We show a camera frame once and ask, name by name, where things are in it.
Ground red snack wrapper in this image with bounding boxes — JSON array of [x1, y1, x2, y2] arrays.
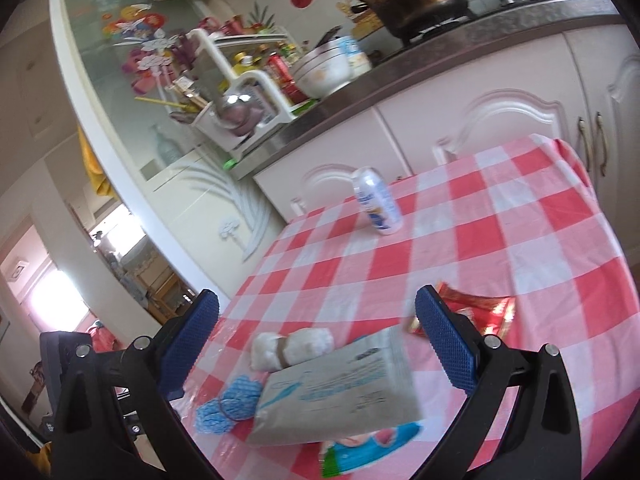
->
[[435, 282, 516, 339]]

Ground green small lid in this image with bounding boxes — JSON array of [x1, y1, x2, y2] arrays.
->
[[224, 158, 238, 170]]

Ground yellow hanging cloth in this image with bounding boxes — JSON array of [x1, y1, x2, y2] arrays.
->
[[77, 125, 118, 198]]

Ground small white yogurt bottle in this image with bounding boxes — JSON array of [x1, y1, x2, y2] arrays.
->
[[350, 167, 402, 235]]

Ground white dish rack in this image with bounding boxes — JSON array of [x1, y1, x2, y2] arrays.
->
[[174, 28, 308, 159]]

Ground white wet wipes pack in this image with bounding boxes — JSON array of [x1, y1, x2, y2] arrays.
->
[[246, 326, 423, 446]]

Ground white cloth bundle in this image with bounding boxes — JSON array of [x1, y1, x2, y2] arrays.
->
[[250, 328, 334, 373]]

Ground white kitchen cabinets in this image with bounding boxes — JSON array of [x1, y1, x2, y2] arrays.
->
[[252, 22, 640, 224]]

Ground steel ladle bowl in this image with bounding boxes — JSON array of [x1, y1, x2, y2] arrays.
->
[[214, 92, 264, 130]]

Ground wooden chair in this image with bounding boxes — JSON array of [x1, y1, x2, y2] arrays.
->
[[132, 252, 195, 325]]

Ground frosted glass sliding door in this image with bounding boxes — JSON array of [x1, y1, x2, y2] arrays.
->
[[49, 0, 284, 301]]

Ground blue mesh cloth bundle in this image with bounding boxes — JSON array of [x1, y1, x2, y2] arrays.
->
[[194, 375, 262, 434]]

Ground blue green snack wrapper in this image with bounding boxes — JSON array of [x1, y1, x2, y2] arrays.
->
[[319, 422, 422, 479]]

